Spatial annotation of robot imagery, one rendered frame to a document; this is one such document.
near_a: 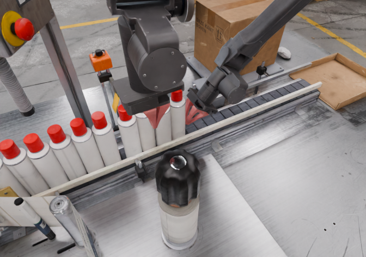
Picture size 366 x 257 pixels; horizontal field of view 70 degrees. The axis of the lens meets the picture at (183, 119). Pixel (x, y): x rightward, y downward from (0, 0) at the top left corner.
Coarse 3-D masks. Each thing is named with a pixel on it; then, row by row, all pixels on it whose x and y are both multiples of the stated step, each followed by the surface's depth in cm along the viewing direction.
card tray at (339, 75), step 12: (324, 60) 125; (336, 60) 127; (348, 60) 122; (300, 72) 120; (312, 72) 120; (324, 72) 120; (336, 72) 120; (348, 72) 120; (360, 72) 119; (312, 84) 114; (324, 84) 114; (336, 84) 114; (348, 84) 114; (360, 84) 114; (324, 96) 108; (336, 96) 108; (348, 96) 108; (360, 96) 106; (336, 108) 102
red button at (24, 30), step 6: (24, 18) 45; (12, 24) 45; (18, 24) 44; (24, 24) 45; (30, 24) 46; (12, 30) 45; (18, 30) 44; (24, 30) 45; (30, 30) 46; (18, 36) 45; (24, 36) 45; (30, 36) 46
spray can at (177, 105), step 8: (176, 96) 72; (176, 104) 74; (184, 104) 75; (176, 112) 75; (184, 112) 77; (176, 120) 78; (184, 120) 80; (176, 128) 80; (184, 128) 82; (176, 136) 83
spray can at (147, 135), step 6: (138, 114) 71; (144, 114) 71; (138, 120) 72; (144, 120) 72; (138, 126) 74; (144, 126) 73; (150, 126) 74; (144, 132) 75; (150, 132) 76; (144, 138) 77; (150, 138) 78; (144, 144) 79; (150, 144) 80; (144, 150) 81
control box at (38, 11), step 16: (0, 0) 42; (32, 0) 50; (48, 0) 55; (0, 16) 43; (16, 16) 46; (32, 16) 50; (48, 16) 55; (0, 32) 44; (0, 48) 45; (16, 48) 47
